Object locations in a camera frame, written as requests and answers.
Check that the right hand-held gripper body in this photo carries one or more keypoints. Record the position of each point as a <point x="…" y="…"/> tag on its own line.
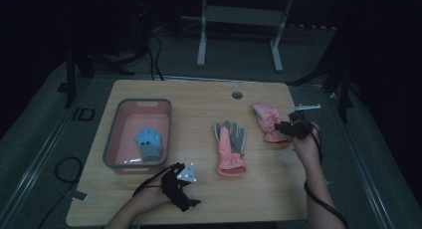
<point x="298" y="127"/>

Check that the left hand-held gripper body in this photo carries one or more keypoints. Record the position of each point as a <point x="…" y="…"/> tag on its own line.
<point x="175" y="182"/>

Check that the pink padded glove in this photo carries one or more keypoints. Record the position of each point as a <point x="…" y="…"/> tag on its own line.
<point x="267" y="119"/>

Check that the blue knit glove grey cuff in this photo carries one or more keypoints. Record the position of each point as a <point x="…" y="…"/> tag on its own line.
<point x="149" y="142"/>

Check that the pink glove with grey palm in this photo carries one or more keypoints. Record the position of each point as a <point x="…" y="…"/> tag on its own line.
<point x="229" y="152"/>

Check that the pink basket with grey rim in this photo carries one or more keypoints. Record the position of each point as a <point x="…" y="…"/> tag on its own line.
<point x="132" y="119"/>

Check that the person's right hand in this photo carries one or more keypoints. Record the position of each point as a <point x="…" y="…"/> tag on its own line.
<point x="308" y="149"/>

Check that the person's left hand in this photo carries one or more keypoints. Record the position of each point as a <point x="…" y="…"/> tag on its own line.
<point x="154" y="195"/>

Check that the metal floor rail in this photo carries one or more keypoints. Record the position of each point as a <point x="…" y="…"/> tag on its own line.
<point x="365" y="162"/>

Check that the white desk frame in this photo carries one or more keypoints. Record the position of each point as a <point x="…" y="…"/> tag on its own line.
<point x="244" y="15"/>

